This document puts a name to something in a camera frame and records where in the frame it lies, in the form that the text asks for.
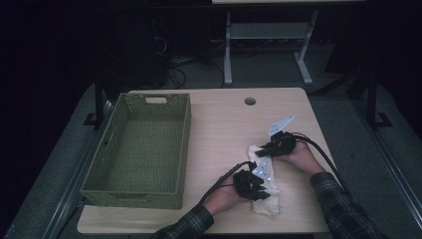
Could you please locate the bundle of floor cables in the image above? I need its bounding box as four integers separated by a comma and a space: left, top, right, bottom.
152, 36, 227, 90

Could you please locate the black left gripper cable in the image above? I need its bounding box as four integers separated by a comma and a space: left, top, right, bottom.
198, 160, 252, 205

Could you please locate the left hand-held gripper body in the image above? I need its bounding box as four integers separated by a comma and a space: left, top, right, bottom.
232, 160, 275, 200

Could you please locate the green woven plastic basket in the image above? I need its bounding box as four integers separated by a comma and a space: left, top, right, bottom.
80, 92, 193, 211

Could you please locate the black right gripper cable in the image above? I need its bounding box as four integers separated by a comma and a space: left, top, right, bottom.
290, 131, 351, 195

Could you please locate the black metal post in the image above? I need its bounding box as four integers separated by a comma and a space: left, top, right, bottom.
83, 71, 107, 130
364, 68, 394, 131

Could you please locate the white metal stand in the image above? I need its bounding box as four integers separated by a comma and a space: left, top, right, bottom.
222, 9, 319, 87

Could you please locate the person's right hand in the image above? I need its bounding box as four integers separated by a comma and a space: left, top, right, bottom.
274, 140, 326, 178

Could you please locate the white towel with brown print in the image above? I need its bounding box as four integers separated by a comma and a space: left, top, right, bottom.
247, 143, 282, 216

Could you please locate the person's left hand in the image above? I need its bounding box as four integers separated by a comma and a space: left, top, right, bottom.
202, 174, 247, 216

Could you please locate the aluminium rail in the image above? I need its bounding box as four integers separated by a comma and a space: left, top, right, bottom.
351, 99, 422, 230
42, 99, 115, 239

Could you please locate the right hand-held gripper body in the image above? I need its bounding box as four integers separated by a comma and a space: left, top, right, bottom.
265, 115, 298, 157

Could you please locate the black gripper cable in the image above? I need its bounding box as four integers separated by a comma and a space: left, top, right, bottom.
290, 131, 351, 195
198, 160, 252, 205

